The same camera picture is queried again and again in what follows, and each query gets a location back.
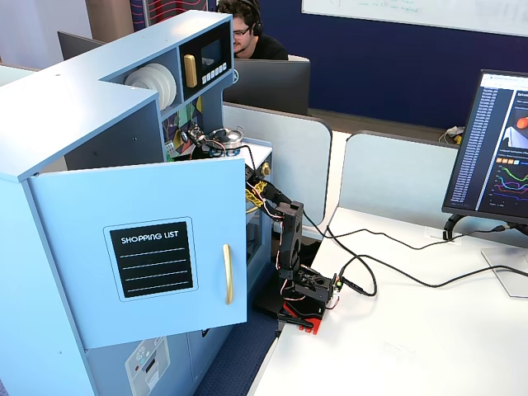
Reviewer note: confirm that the silver toy pot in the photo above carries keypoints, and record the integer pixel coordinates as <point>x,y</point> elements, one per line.
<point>231,138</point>

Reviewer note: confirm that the black glasses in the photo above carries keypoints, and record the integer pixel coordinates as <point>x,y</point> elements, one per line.
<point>240,32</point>

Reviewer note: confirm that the computer monitor with graphs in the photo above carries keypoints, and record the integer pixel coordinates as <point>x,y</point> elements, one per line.
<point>486,154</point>

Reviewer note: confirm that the monitor stand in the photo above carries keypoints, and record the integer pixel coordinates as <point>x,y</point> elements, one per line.
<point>509,278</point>

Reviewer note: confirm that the brown wooden panel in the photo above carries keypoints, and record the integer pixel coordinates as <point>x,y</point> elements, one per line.
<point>108,20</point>

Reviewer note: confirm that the yellow and white object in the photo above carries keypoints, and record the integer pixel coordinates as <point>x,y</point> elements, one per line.
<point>455,136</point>

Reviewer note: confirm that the dark grey monitor back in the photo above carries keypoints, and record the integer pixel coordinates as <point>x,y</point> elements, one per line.
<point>75,46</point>

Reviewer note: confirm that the gold stove knob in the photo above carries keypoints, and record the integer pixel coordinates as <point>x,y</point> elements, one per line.
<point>266,168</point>

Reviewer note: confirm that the white toy plate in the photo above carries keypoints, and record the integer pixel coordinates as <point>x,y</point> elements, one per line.
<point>141,77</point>
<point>174,91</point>
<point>164,87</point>

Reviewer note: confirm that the black monitor back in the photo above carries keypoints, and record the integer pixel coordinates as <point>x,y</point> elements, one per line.
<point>272,84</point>

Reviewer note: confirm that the light blue desk partition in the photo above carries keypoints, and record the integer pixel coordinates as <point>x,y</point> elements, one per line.
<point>297,163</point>
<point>392,175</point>

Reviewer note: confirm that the seated person in black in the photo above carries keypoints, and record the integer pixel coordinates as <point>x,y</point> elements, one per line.
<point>264,46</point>

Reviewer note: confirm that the red blue wavy poster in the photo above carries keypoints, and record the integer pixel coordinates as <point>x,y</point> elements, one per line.
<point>165,9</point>

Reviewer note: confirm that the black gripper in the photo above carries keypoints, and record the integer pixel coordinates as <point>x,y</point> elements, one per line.
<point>200,145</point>

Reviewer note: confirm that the black headphones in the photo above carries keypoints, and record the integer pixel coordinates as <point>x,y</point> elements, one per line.
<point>257,22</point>

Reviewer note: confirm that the blue shopping list cabinet door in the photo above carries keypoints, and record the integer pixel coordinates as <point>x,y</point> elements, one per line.
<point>123,206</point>

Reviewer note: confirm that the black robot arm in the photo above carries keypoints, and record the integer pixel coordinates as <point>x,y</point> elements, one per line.
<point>290,239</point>

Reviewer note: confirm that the black red robot base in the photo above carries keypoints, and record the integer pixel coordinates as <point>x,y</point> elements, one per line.
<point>313,295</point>

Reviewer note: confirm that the whiteboard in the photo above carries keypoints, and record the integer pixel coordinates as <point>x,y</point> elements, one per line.
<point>412,11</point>

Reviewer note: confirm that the blue toy kitchen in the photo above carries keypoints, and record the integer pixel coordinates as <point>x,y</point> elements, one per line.
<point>82,103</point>

